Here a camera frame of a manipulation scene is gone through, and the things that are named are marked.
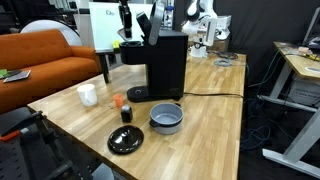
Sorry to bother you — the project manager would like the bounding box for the white whiteboard sign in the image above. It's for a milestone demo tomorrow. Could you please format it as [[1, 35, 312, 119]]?
[[89, 2, 152, 51]]

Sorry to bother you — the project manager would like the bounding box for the grey cooking pot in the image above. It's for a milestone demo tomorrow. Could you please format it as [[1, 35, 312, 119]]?
[[149, 103, 183, 135]]

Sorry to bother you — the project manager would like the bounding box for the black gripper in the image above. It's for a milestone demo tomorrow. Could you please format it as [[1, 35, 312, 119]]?
[[118, 0, 132, 38]]

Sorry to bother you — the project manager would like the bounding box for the side desk with white legs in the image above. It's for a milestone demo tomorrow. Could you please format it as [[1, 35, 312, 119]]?
[[258, 42, 320, 178]]

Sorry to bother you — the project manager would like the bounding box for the orange sofa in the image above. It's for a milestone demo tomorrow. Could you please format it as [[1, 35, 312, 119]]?
[[0, 29, 101, 113]]

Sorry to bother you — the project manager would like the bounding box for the small orange cup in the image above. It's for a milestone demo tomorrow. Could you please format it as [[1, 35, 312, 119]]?
[[113, 94, 124, 108]]

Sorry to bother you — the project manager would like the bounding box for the black pot lid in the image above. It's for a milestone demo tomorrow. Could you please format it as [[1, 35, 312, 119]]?
[[107, 125, 144, 155]]

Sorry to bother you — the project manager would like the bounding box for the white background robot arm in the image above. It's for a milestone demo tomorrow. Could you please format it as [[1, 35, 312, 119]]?
[[118, 0, 231, 57]]

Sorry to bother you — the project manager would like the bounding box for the small black bottle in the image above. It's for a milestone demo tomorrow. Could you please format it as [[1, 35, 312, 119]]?
[[121, 105, 133, 123]]

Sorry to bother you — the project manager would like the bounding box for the grey tape roll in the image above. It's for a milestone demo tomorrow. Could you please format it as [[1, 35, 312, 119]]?
[[214, 59, 232, 67]]

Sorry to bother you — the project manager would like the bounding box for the white round chair back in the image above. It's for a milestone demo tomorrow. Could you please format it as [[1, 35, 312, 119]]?
[[20, 19, 82, 46]]

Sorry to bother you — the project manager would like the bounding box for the black coffee maker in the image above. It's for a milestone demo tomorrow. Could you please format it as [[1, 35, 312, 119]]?
[[120, 2, 188, 102]]

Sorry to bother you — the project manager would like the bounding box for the grey tablet on sofa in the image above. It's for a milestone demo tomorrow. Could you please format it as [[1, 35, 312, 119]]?
[[3, 70, 31, 83]]

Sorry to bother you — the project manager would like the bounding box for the white mug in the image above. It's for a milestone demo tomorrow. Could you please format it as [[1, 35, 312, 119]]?
[[77, 84, 98, 106]]

